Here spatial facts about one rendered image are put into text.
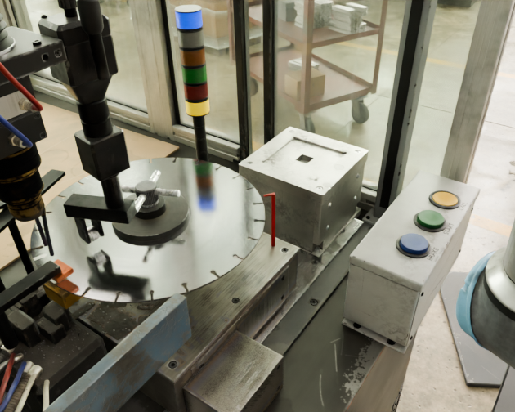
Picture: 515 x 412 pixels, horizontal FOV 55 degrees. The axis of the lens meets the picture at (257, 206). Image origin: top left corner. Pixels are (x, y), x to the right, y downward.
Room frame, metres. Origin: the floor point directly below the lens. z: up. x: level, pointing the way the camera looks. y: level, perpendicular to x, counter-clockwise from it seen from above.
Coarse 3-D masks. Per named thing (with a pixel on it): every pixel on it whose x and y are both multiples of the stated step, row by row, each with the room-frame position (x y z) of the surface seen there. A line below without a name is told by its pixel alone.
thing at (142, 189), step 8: (152, 176) 0.60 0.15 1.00; (144, 184) 0.58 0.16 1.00; (152, 184) 0.57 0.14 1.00; (128, 192) 0.57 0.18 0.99; (136, 192) 0.56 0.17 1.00; (144, 192) 0.56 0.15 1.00; (152, 192) 0.56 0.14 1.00; (160, 192) 0.56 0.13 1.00; (168, 192) 0.56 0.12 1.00; (176, 192) 0.56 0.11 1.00; (136, 200) 0.54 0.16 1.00; (144, 200) 0.55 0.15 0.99; (152, 200) 0.56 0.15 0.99
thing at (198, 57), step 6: (180, 48) 0.86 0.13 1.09; (198, 48) 0.86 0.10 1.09; (180, 54) 0.87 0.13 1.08; (186, 54) 0.85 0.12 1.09; (192, 54) 0.85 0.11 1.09; (198, 54) 0.86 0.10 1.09; (204, 54) 0.87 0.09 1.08; (186, 60) 0.85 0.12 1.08; (192, 60) 0.85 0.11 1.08; (198, 60) 0.85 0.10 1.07; (204, 60) 0.87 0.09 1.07; (186, 66) 0.85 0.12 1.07; (192, 66) 0.85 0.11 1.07; (198, 66) 0.85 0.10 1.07
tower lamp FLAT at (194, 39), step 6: (180, 30) 0.86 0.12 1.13; (192, 30) 0.86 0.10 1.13; (198, 30) 0.86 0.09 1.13; (180, 36) 0.86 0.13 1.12; (186, 36) 0.85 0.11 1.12; (192, 36) 0.85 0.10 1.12; (198, 36) 0.86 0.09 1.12; (180, 42) 0.86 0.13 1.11; (186, 42) 0.85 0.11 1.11; (192, 42) 0.85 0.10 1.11; (198, 42) 0.86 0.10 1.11; (186, 48) 0.85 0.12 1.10; (192, 48) 0.85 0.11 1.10
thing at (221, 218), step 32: (160, 160) 0.73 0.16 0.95; (192, 160) 0.72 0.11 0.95; (64, 192) 0.64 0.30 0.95; (96, 192) 0.64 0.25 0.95; (192, 192) 0.63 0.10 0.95; (224, 192) 0.63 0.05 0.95; (256, 192) 0.63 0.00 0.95; (64, 224) 0.56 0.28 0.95; (192, 224) 0.55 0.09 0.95; (224, 224) 0.55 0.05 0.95; (256, 224) 0.55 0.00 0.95; (32, 256) 0.49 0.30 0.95; (64, 256) 0.49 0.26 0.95; (96, 256) 0.49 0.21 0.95; (128, 256) 0.49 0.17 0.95; (160, 256) 0.49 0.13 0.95; (192, 256) 0.48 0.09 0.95; (224, 256) 0.48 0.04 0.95; (64, 288) 0.43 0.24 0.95; (96, 288) 0.43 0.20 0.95; (128, 288) 0.43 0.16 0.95; (160, 288) 0.43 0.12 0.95; (192, 288) 0.43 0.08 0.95
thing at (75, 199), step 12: (108, 180) 0.49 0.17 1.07; (108, 192) 0.49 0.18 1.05; (120, 192) 0.50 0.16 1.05; (72, 204) 0.50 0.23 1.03; (84, 204) 0.50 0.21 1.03; (96, 204) 0.50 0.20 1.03; (108, 204) 0.49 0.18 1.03; (120, 204) 0.49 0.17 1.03; (132, 204) 0.50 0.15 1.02; (72, 216) 0.50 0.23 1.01; (84, 216) 0.49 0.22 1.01; (96, 216) 0.49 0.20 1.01; (108, 216) 0.49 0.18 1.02; (120, 216) 0.48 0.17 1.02; (132, 216) 0.49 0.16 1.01; (84, 228) 0.49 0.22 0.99; (96, 228) 0.51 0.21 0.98; (84, 240) 0.50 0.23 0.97
